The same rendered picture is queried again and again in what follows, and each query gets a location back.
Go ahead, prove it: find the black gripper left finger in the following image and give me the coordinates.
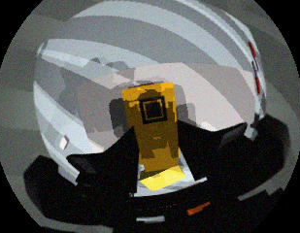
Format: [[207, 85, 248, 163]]
[[67, 125, 139, 194]]

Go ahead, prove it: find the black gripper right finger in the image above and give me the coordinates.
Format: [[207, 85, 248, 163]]
[[177, 119, 247, 182]]

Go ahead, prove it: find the small white rectangular block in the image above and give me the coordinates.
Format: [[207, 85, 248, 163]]
[[60, 136, 69, 150]]

